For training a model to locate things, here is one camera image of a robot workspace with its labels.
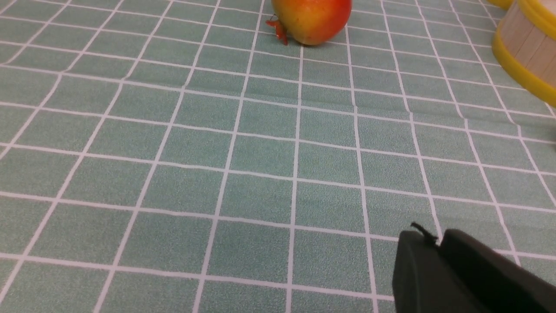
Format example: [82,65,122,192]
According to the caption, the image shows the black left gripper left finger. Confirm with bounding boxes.
[392,223,489,313]

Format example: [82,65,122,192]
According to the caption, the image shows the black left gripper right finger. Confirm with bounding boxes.
[440,229,555,313]

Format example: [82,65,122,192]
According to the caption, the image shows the green checkered tablecloth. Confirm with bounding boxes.
[0,0,556,313]

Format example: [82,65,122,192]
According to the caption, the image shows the red pomegranate toy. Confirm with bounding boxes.
[265,0,353,46]

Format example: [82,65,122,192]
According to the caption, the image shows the bamboo steamer tray yellow rim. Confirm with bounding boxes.
[490,0,556,106]

